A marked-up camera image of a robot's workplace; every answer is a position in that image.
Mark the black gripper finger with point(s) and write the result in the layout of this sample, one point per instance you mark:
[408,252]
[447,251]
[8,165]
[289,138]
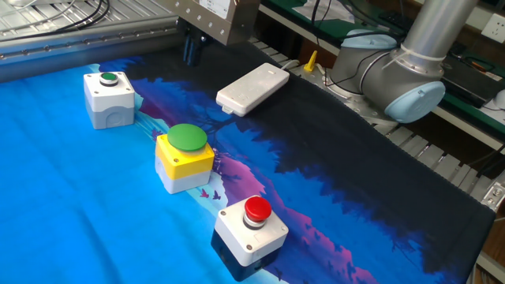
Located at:
[188,47]
[198,49]

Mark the silver Schunk gripper body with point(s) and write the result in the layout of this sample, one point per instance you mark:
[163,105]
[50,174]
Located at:
[213,19]

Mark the white box small green button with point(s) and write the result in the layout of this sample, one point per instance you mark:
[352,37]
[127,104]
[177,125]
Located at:
[110,100]

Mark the yellow box large green button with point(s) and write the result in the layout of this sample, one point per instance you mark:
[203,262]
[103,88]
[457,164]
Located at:
[183,161]

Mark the white black box red button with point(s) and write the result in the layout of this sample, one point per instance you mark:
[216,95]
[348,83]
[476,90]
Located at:
[248,236]

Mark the silver UR5 robot arm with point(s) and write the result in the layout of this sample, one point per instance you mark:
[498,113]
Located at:
[394,79]

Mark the white power strip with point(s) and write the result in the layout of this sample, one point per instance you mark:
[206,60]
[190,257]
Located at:
[256,88]

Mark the yellow plastic clip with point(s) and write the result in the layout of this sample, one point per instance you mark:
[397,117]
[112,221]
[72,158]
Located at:
[311,63]

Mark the green desk mat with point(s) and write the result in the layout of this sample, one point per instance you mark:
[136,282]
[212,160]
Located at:
[327,25]

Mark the white paper sheets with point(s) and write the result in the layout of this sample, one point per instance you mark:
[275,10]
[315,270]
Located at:
[335,12]

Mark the blue landscape print cloth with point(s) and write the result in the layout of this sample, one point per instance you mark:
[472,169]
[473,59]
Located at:
[79,197]

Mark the black flat device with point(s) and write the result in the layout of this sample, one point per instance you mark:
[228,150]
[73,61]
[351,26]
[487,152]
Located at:
[469,84]

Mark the aluminium frame rail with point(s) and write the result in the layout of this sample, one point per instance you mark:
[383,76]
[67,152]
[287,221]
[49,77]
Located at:
[98,43]

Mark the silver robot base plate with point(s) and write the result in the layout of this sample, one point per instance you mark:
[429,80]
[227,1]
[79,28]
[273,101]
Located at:
[367,112]

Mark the white wall socket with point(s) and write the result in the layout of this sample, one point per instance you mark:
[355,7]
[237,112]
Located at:
[495,27]

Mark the silver corner bracket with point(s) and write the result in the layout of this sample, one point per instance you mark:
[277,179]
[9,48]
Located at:
[495,195]

